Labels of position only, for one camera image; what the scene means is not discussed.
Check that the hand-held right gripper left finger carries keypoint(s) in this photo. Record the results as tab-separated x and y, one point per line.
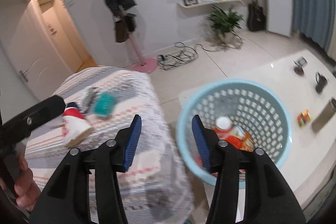
132	142

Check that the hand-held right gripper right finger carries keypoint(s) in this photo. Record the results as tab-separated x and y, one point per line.
202	142

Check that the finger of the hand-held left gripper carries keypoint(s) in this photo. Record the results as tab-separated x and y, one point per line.
34	116

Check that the white capped orange bottle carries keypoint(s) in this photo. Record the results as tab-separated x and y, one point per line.
227	129

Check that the red and white bottle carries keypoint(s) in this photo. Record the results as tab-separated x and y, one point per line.
76	129

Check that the light blue plastic basket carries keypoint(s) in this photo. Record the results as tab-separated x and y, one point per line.
236	108

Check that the person's left hand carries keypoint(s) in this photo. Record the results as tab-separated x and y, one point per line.
25	182

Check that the teal packet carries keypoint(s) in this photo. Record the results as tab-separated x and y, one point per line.
105	106

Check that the grey crumpled wrapper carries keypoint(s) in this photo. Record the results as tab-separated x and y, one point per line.
89	98

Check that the hallway door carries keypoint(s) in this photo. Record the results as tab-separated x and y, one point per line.
60	37

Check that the wooden coat rack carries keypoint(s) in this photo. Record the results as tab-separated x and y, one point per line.
137	50

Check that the colourful puzzle cube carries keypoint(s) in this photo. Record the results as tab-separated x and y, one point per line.
304	117

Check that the brown hanging bag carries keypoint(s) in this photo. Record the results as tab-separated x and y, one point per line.
123	28

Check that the green potted plant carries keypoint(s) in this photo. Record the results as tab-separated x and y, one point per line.
224	22

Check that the grey thermos bottle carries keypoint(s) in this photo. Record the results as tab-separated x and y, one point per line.
324	115

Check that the phone stand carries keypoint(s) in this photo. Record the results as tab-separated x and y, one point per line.
300	65

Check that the black mug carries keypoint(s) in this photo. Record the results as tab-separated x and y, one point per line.
320	82

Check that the black acoustic guitar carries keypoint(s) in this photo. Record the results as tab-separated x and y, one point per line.
256	15

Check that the white low wall shelf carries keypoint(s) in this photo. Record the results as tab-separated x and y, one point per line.
210	2

